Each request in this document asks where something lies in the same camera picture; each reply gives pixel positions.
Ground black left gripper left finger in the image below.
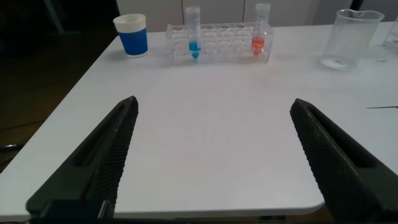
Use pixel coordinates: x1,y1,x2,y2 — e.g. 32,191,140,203
25,95,139,215

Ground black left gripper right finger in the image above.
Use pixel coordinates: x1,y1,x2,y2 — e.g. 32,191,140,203
289,98,398,224

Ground test tube with blue liquid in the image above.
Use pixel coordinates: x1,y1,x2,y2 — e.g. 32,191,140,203
185,5,202,60

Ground clear plastic beaker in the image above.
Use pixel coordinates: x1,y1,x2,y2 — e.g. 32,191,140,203
321,8,386,70

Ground test tube with red liquid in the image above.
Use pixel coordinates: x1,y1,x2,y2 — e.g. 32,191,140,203
251,2,272,57

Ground blue white paper cup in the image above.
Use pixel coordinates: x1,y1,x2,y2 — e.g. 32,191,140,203
113,13,149,58

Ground white folding screen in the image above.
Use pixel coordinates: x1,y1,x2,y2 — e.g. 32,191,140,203
115,0,321,33

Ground black floor cable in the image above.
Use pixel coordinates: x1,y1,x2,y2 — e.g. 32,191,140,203
0,119,46,132

